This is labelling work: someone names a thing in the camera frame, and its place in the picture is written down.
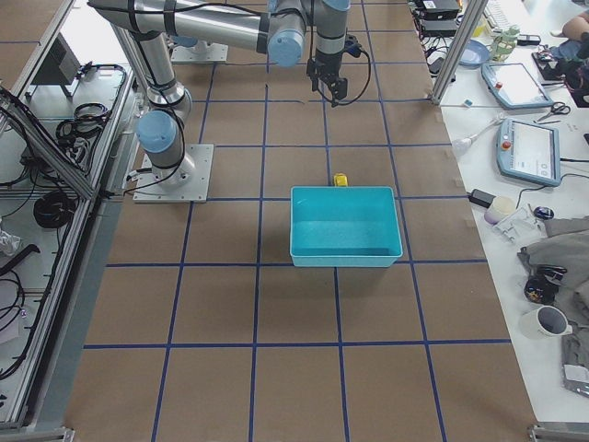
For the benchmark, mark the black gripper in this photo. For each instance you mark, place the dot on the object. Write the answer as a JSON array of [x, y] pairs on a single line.
[[325, 68]]

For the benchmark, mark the yellow beetle toy car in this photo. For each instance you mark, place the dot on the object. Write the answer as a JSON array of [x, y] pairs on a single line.
[[340, 180]]

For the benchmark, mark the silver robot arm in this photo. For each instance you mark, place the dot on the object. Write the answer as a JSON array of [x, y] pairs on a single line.
[[161, 34]]

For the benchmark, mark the turquoise plastic bin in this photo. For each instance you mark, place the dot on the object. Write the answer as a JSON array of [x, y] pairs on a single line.
[[344, 227]]

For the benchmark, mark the blue plate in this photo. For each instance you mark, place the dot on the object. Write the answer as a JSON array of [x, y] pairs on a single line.
[[474, 55]]

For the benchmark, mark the upper teach pendant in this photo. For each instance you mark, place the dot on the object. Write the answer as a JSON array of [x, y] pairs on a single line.
[[514, 87]]

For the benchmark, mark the teach pendant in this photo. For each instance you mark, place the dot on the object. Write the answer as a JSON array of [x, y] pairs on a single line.
[[514, 87], [528, 151]]

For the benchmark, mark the black power adapter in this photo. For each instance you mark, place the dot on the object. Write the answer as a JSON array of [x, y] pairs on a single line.
[[481, 198]]

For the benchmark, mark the white paper cup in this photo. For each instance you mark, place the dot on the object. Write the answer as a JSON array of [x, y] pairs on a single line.
[[499, 208]]

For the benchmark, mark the lower teach pendant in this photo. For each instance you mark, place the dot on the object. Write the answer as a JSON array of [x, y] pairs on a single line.
[[528, 151]]

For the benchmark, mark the black scissors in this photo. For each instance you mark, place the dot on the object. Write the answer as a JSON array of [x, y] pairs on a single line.
[[557, 108]]

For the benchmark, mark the grey cloth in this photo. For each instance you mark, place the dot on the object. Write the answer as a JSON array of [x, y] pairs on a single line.
[[558, 268]]

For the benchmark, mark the white mug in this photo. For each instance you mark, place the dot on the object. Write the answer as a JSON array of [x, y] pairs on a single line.
[[544, 322]]

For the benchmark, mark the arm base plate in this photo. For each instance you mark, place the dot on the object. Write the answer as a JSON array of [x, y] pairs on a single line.
[[188, 183], [191, 51]]

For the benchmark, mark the aluminium frame post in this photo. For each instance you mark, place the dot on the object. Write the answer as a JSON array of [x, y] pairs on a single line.
[[474, 11]]

